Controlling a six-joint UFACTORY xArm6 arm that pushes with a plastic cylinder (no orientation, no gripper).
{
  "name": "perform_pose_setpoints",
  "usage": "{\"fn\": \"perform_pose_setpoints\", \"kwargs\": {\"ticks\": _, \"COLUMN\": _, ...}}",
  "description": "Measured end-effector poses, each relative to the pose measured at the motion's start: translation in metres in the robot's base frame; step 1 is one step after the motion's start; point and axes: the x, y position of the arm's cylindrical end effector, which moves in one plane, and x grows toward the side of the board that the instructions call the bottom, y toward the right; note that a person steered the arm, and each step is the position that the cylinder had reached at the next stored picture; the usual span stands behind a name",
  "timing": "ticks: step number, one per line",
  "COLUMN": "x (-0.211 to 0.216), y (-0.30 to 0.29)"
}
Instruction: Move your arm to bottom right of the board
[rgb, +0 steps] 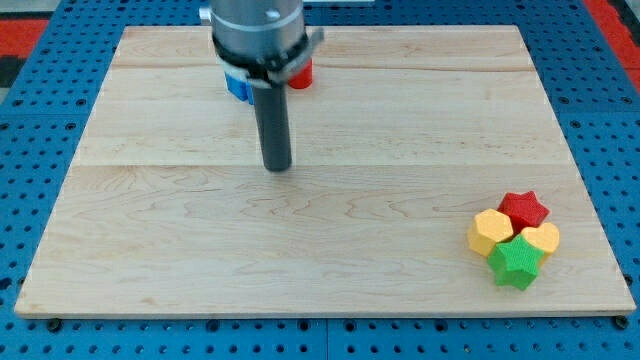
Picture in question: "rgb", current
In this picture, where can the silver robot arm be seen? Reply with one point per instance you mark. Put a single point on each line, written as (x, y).
(262, 42)

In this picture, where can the wooden board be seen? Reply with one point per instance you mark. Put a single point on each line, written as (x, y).
(405, 134)

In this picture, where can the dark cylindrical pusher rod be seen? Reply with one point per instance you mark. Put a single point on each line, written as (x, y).
(270, 106)

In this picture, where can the red cylinder block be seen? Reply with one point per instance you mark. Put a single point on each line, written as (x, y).
(304, 78)

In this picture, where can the blue block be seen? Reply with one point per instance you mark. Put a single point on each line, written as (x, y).
(240, 89)

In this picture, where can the yellow hexagon block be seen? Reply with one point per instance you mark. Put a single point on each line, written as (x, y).
(488, 228)

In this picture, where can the red star block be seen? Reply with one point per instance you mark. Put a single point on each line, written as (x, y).
(523, 209)

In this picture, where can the green star block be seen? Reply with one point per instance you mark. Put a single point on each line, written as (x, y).
(515, 263)

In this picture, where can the yellow heart block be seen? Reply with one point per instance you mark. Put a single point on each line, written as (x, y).
(545, 237)

